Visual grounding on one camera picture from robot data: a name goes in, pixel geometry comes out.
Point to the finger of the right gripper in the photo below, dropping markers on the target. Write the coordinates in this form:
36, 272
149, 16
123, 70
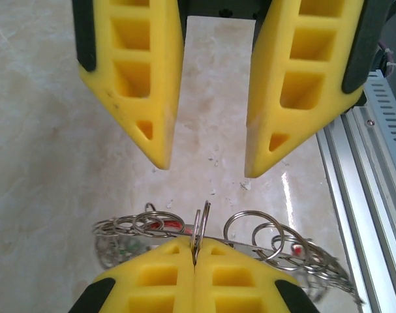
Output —
266, 98
165, 81

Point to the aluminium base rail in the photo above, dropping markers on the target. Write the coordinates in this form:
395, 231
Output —
364, 212

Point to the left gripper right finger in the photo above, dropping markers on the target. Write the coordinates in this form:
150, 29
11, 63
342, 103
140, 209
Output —
207, 264

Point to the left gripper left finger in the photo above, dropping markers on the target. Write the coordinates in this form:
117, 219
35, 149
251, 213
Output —
181, 261

